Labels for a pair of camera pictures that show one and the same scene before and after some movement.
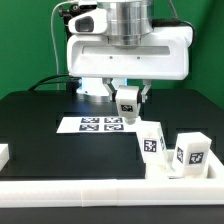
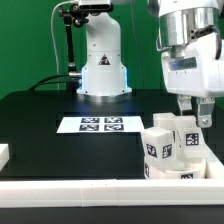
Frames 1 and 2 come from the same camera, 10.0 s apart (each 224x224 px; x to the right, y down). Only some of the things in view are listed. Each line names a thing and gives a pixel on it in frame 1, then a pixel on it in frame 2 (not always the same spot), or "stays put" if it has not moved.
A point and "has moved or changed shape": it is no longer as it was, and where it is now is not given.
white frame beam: [112, 192] stays put
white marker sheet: [97, 124] stays put
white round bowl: [170, 157] to [192, 168]
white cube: [192, 155] to [167, 120]
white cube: [127, 103] to [189, 140]
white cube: [152, 143] has moved or changed shape
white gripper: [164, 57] to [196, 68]
